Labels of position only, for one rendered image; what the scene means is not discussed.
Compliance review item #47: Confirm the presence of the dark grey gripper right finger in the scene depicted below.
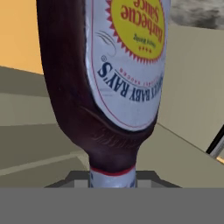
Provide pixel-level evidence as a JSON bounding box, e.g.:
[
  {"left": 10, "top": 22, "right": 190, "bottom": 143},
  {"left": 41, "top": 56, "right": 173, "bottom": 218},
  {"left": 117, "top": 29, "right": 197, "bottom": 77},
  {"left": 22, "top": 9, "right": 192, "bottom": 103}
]
[{"left": 135, "top": 170, "right": 181, "bottom": 189}]

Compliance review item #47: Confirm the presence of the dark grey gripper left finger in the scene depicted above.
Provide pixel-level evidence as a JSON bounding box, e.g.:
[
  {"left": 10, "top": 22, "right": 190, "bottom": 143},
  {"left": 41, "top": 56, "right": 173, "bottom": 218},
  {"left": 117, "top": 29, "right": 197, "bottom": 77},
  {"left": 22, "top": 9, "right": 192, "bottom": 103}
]
[{"left": 44, "top": 170, "right": 91, "bottom": 189}]

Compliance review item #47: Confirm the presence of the brown barbecue sauce bottle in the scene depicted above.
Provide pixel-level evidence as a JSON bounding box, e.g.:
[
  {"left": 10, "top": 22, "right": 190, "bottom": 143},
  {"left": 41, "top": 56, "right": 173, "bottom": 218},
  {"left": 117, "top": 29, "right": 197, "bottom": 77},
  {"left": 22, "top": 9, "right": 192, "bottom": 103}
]
[{"left": 36, "top": 0, "right": 172, "bottom": 189}]

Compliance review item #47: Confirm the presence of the beige cabinet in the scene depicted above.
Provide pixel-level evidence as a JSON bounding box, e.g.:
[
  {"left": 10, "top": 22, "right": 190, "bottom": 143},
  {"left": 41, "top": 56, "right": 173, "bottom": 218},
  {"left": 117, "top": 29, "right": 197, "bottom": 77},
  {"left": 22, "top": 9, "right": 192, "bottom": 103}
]
[{"left": 0, "top": 66, "right": 224, "bottom": 189}]

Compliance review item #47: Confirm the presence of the beige cabinet door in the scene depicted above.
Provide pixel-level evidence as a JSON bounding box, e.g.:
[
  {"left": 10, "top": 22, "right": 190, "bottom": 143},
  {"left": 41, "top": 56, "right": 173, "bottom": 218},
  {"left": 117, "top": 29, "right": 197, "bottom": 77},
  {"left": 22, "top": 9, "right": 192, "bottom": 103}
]
[{"left": 157, "top": 22, "right": 224, "bottom": 152}]

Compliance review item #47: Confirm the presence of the black and silver door handle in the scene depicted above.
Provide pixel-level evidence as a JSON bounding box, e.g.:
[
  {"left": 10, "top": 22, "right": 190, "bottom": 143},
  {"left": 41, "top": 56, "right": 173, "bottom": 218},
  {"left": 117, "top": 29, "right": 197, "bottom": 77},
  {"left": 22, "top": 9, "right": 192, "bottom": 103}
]
[{"left": 205, "top": 124, "right": 224, "bottom": 160}]

